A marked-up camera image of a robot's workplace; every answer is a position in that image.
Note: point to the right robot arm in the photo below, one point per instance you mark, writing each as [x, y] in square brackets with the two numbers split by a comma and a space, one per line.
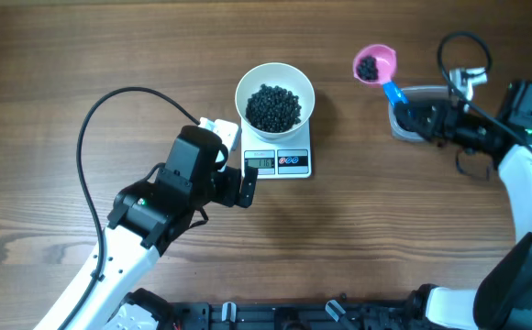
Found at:
[503, 300]

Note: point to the black beans in bowl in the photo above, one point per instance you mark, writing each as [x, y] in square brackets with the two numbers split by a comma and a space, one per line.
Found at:
[273, 109]

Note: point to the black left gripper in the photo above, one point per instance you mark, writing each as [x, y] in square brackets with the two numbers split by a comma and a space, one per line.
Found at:
[229, 194]

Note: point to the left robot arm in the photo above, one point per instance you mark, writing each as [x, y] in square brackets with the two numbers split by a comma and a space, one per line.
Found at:
[147, 216]

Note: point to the white bowl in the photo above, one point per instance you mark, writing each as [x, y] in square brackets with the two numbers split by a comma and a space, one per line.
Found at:
[283, 75]

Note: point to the white digital kitchen scale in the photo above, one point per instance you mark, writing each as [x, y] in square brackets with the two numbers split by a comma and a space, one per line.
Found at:
[284, 158]

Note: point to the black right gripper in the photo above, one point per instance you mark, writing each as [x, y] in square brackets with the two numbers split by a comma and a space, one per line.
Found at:
[451, 116]

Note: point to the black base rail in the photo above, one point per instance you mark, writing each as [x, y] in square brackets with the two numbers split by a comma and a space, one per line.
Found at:
[142, 309]

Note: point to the pink scoop blue handle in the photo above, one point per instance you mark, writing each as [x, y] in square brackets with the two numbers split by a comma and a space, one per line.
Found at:
[386, 61]

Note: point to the clear plastic container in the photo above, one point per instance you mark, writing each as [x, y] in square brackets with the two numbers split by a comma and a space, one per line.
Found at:
[415, 93]

